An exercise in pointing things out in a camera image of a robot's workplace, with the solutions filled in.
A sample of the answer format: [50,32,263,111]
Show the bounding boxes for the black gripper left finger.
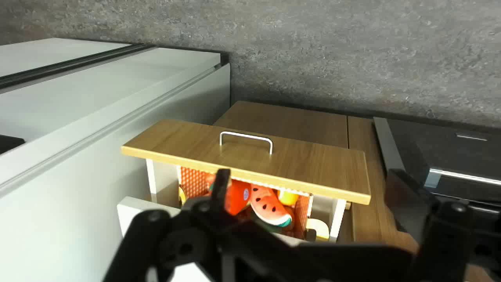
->
[100,168,233,282]

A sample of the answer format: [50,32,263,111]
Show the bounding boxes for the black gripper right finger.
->
[408,198,501,282]

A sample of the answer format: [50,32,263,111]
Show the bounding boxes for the watermelon slice plush toy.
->
[247,185,294,230]

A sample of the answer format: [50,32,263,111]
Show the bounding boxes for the metal drawer handle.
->
[217,130,275,157]

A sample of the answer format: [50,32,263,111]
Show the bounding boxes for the wooden front white drawer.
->
[114,119,372,248]

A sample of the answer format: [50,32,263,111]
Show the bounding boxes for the yellow plush toy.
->
[279,190,302,207]

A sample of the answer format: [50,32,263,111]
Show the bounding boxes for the wooden base cabinets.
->
[213,99,419,248]

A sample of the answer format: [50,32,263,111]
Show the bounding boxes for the black oven with steel handle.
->
[372,115,501,210]

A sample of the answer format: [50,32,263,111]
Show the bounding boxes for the pale yellow ring toy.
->
[304,218,332,241]

